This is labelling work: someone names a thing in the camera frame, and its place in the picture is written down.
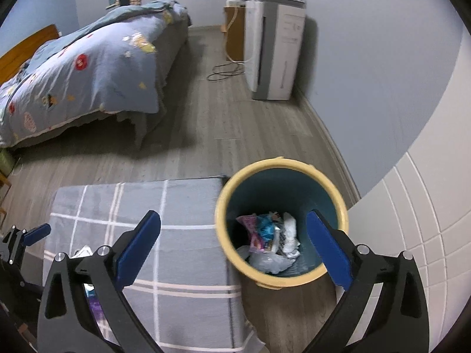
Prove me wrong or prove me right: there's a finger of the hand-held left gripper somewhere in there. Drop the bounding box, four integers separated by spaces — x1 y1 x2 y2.
1 224 52 265

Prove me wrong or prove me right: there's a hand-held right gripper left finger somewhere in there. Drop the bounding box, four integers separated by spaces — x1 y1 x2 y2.
37 210 164 353

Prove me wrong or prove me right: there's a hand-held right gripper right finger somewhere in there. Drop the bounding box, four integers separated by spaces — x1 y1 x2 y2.
305 209 431 353

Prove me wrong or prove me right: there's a white tissue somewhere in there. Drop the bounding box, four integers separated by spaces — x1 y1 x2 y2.
280 212 300 258

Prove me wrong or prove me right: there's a light blue wrapper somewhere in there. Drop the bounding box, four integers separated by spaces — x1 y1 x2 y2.
256 216 281 241

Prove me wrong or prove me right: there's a yellow rimmed trash bin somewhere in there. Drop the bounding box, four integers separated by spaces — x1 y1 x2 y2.
214 157 349 289

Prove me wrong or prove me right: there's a pink wrapper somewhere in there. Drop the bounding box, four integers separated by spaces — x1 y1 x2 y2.
236 215 275 254

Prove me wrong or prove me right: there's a black white printed wrapper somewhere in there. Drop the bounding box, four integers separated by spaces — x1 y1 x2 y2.
274 228 291 254

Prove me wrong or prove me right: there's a grey checked mat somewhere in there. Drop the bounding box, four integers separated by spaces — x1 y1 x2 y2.
43 176 266 353

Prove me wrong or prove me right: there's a clear plastic bag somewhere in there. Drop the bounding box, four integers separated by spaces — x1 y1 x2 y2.
237 244 300 274

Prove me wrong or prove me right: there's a purple wrapper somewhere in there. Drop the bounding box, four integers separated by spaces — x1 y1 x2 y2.
85 283 107 342

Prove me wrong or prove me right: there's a small green container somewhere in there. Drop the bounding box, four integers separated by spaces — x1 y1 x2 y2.
0 149 16 177

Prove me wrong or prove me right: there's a bed with blue cover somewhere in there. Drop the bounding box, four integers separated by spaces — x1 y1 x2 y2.
0 0 192 148

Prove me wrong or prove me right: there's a bed with grey skirt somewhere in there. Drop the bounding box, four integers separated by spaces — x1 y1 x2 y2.
0 0 193 151

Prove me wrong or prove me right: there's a white tall appliance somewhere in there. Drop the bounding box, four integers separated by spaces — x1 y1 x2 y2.
243 0 307 101

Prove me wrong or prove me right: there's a wooden nightstand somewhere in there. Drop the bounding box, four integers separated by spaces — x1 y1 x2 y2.
223 2 246 63

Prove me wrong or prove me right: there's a black cable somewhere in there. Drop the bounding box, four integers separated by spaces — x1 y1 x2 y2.
207 62 245 81

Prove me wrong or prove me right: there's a beige cable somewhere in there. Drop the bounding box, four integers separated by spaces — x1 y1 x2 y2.
224 5 254 65

